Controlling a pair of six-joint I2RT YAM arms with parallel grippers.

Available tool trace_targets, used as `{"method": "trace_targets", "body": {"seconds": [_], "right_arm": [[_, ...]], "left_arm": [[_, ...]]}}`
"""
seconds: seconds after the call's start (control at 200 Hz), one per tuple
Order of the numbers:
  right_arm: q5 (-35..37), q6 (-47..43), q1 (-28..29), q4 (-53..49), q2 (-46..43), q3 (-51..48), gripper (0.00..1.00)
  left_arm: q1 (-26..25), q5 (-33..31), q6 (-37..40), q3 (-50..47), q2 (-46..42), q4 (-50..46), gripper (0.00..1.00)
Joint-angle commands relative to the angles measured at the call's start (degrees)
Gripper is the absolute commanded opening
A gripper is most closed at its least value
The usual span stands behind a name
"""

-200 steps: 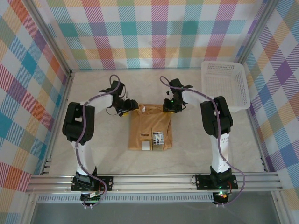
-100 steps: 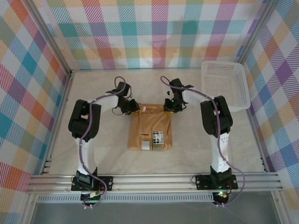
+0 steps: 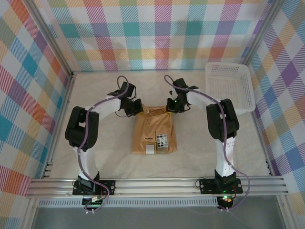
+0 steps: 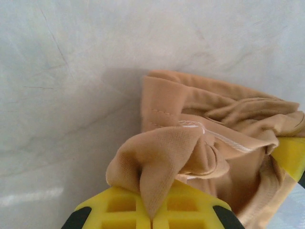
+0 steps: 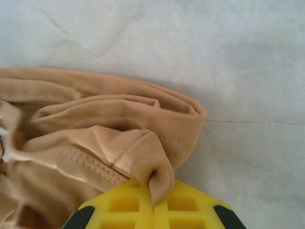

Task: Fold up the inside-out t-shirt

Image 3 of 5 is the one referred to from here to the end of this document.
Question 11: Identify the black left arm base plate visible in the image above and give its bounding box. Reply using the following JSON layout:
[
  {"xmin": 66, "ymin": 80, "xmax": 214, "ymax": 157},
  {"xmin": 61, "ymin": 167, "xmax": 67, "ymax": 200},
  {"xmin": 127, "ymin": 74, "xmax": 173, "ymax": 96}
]
[{"xmin": 72, "ymin": 180, "xmax": 116, "ymax": 196}]

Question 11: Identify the tan t-shirt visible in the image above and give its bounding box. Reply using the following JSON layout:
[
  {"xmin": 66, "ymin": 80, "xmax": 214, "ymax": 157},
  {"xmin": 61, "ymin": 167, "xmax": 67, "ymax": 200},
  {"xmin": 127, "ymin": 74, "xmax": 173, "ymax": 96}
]
[{"xmin": 130, "ymin": 104, "xmax": 178, "ymax": 155}]

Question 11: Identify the aluminium side frame rail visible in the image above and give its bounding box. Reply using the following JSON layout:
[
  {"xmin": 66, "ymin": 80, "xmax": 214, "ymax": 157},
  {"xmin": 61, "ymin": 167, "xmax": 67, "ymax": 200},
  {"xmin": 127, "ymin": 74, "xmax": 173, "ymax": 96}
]
[
  {"xmin": 41, "ymin": 71, "xmax": 77, "ymax": 179},
  {"xmin": 246, "ymin": 63, "xmax": 277, "ymax": 177}
]

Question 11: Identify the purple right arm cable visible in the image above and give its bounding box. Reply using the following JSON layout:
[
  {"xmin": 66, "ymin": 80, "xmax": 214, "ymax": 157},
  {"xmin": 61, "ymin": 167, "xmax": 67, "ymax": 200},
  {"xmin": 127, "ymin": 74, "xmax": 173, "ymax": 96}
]
[{"xmin": 163, "ymin": 74, "xmax": 251, "ymax": 212}]

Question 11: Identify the small control circuit board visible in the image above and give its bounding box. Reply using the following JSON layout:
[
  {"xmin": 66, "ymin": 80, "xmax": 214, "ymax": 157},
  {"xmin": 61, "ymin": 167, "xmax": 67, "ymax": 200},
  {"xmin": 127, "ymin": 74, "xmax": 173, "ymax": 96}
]
[
  {"xmin": 82, "ymin": 194, "xmax": 108, "ymax": 211},
  {"xmin": 218, "ymin": 194, "xmax": 235, "ymax": 208}
]

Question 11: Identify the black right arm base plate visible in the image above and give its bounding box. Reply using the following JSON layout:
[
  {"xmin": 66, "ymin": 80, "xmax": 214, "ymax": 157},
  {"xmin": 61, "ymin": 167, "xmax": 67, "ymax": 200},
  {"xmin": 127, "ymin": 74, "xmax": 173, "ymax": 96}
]
[{"xmin": 199, "ymin": 177, "xmax": 244, "ymax": 194}]

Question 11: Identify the white perforated plastic basket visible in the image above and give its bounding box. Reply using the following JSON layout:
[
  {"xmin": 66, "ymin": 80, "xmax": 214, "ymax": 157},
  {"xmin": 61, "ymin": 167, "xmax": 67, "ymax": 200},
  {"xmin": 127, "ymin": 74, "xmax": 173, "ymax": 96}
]
[{"xmin": 205, "ymin": 62, "xmax": 256, "ymax": 115}]

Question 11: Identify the aluminium frame post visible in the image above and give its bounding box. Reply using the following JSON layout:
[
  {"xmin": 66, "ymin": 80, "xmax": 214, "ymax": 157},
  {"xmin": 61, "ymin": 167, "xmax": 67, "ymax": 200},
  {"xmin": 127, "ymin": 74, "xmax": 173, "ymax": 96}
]
[
  {"xmin": 20, "ymin": 198, "xmax": 40, "ymax": 229},
  {"xmin": 242, "ymin": 0, "xmax": 285, "ymax": 66},
  {"xmin": 25, "ymin": 0, "xmax": 74, "ymax": 76},
  {"xmin": 277, "ymin": 197, "xmax": 295, "ymax": 229}
]

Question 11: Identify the slotted grey cable tray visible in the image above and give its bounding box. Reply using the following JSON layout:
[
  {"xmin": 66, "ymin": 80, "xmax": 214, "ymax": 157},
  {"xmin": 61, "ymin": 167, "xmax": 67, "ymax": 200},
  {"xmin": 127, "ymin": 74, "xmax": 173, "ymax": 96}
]
[{"xmin": 38, "ymin": 197, "xmax": 219, "ymax": 208}]

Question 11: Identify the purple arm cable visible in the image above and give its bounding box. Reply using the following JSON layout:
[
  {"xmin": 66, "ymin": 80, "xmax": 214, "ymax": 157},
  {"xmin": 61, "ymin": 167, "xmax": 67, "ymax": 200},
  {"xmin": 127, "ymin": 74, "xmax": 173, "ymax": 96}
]
[
  {"xmin": 77, "ymin": 75, "xmax": 131, "ymax": 213},
  {"xmin": 163, "ymin": 74, "xmax": 251, "ymax": 212}
]

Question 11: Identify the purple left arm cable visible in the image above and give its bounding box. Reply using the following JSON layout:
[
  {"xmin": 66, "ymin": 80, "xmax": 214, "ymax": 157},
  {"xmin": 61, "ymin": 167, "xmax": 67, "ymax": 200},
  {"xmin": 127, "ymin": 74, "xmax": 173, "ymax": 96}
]
[{"xmin": 77, "ymin": 75, "xmax": 131, "ymax": 213}]

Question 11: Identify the aluminium mounting beam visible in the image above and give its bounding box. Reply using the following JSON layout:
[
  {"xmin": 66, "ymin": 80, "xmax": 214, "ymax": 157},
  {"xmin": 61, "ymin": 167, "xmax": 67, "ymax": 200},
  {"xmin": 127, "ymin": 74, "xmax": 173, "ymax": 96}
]
[{"xmin": 25, "ymin": 175, "xmax": 290, "ymax": 198}]

